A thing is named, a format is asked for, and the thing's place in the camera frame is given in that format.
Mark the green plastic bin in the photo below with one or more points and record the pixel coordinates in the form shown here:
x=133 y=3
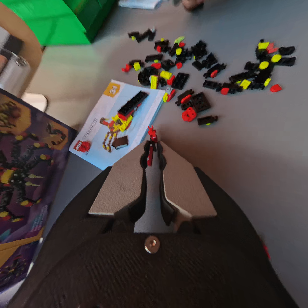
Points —
x=53 y=19

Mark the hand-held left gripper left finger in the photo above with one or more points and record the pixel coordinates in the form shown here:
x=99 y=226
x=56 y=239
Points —
x=118 y=190

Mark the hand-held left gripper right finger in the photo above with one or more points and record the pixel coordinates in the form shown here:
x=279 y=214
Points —
x=187 y=190

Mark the closed instruction booklet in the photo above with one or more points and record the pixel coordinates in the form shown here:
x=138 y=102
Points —
x=139 y=4

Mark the open spider instruction booklet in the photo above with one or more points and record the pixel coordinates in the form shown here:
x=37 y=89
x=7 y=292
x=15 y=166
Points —
x=96 y=130

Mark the purple lego set box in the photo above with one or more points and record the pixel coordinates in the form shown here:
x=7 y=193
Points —
x=24 y=183

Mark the person's right hand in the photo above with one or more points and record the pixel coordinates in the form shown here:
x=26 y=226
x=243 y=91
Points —
x=192 y=4

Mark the pile of lego pieces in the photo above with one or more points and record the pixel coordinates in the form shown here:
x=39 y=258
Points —
x=202 y=67

